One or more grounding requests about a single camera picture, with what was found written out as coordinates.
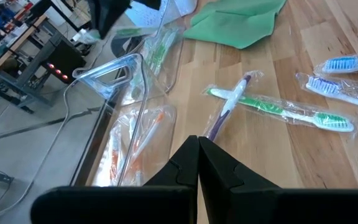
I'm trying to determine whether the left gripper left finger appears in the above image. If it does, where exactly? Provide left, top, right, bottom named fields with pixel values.
left=30, top=135, right=200, bottom=224

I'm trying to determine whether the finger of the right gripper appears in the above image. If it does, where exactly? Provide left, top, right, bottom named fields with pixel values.
left=87, top=0, right=110, bottom=40
left=106, top=0, right=132, bottom=35

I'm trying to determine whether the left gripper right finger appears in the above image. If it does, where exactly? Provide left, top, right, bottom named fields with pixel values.
left=198, top=136, right=358, bottom=224

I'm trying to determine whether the green cloth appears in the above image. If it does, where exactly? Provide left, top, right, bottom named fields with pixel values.
left=183, top=0, right=288, bottom=50

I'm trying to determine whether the blue toothbrush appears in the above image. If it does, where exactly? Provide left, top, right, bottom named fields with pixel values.
left=313, top=52, right=358, bottom=75

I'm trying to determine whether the orange toothbrush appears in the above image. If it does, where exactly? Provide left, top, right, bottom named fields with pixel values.
left=128, top=111, right=167, bottom=164
left=96, top=123, right=122, bottom=187

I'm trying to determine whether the grey metal table frame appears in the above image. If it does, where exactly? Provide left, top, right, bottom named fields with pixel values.
left=0, top=14, right=74, bottom=114

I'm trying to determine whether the black computer tower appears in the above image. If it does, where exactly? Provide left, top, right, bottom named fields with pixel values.
left=45, top=40, right=87, bottom=85

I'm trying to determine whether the black table clamp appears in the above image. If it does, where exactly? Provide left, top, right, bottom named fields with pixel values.
left=110, top=36, right=136, bottom=60

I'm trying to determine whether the purple toothbrush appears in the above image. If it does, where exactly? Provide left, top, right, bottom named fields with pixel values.
left=204, top=70, right=262, bottom=143
left=295, top=72, right=358, bottom=112

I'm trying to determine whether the white perforated basket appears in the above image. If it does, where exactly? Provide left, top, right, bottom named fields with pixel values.
left=124, top=0, right=198, bottom=28

